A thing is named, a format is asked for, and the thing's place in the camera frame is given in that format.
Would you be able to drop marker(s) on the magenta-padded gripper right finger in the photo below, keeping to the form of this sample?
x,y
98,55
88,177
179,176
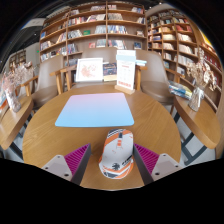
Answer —
x,y
150,161

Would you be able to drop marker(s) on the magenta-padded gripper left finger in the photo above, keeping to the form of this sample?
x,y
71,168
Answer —
x,y
76,161

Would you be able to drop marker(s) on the white orange patterned computer mouse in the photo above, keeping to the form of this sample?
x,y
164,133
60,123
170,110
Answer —
x,y
116,155

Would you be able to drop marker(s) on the pink blue gradient mouse pad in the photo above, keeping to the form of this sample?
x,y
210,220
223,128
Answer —
x,y
95,110

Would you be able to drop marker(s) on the round wooden side table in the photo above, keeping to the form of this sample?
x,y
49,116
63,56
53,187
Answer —
x,y
200,123
13,123

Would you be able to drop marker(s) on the glass vase with dried flowers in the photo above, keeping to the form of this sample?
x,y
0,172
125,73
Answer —
x,y
13,101
196,100

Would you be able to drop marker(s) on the stack of colourful books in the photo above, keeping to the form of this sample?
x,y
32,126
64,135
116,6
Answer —
x,y
180,90

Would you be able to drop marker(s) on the tan leather wooden armchair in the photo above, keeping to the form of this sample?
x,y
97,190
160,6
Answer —
x,y
155,83
46,83
100,52

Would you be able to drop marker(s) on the white framed pink flower picture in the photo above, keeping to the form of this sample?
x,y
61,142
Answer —
x,y
89,70

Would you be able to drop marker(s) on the white sign on wooden base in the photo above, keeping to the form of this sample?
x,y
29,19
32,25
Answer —
x,y
126,70

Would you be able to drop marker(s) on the dark cover book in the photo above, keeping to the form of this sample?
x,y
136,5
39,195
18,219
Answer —
x,y
109,70

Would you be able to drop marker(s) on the distant wooden bookshelf unit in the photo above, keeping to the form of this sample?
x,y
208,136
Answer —
x,y
16,60

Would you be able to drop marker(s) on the curved wooden bookshelf unit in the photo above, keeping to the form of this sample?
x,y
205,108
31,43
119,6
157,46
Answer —
x,y
180,40

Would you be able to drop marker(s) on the white hanging ceiling sign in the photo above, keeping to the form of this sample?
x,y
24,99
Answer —
x,y
37,22

